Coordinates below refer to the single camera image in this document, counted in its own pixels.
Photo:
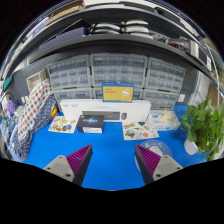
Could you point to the clear plastic box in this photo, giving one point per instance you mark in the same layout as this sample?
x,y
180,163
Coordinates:
x,y
165,120

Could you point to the cartoon sticker sheet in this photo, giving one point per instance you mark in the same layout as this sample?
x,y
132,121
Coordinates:
x,y
140,131

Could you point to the long white keyboard box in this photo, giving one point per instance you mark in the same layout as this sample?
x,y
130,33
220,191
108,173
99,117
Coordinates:
x,y
70,108

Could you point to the dark metal shelf unit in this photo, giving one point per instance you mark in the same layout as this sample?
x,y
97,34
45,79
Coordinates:
x,y
66,35

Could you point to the white woven basket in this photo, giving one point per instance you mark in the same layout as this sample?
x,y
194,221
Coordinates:
x,y
36,80

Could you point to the purple object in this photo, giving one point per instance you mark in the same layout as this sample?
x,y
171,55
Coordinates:
x,y
11,107

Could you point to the blue and yellow box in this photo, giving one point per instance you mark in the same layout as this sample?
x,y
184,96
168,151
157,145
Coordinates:
x,y
116,92

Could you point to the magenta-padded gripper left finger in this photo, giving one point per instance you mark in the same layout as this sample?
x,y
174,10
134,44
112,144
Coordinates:
x,y
63,166

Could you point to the yellow and red package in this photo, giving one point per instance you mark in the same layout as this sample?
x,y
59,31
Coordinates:
x,y
53,112

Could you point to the green potted plant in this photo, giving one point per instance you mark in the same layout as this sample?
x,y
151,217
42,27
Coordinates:
x,y
203,126

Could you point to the grey pegboard panel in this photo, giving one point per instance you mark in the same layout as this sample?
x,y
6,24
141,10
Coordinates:
x,y
33,63

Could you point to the round blue printed mouse pad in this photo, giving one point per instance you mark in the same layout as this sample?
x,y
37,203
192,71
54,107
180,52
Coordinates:
x,y
156,148

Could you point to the food sticker sheet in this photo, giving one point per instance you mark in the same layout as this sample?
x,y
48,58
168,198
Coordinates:
x,y
61,125

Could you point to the navy polka dot cloth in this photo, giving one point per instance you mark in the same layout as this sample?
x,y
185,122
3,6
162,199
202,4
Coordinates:
x,y
25,143

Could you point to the small black product box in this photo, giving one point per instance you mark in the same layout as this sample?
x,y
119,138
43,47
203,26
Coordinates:
x,y
88,121

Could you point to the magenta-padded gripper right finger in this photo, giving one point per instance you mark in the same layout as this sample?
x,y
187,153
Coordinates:
x,y
165,166

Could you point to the red blue checked cloth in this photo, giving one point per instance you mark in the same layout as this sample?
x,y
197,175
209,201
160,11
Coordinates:
x,y
33,106

